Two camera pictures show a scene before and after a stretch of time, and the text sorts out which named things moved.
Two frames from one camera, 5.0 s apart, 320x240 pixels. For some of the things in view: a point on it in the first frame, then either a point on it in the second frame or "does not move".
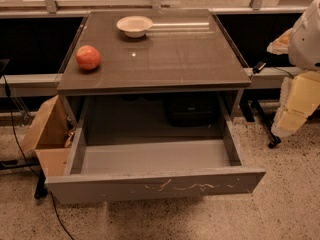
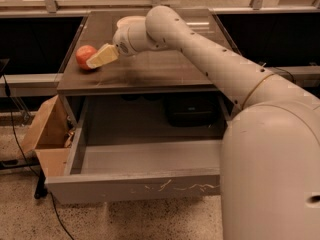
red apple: x=88 y=57 does not move
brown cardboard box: x=50 y=138 does not move
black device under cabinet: x=193 y=109 does not move
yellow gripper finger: x=299 y=96 -> x=131 y=37
